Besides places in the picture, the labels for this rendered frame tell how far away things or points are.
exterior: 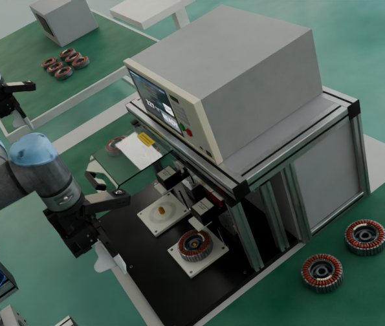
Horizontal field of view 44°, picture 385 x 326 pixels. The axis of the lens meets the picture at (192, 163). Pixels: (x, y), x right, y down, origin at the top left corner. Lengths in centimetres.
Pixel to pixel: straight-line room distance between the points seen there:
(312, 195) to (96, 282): 164
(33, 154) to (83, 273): 201
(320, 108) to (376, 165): 42
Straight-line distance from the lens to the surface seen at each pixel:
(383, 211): 155
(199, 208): 146
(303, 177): 135
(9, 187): 92
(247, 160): 125
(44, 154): 90
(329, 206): 150
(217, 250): 151
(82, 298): 275
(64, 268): 296
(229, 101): 121
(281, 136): 130
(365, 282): 140
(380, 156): 173
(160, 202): 176
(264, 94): 128
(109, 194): 103
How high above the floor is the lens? 190
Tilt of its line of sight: 37 degrees down
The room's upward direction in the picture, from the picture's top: 23 degrees counter-clockwise
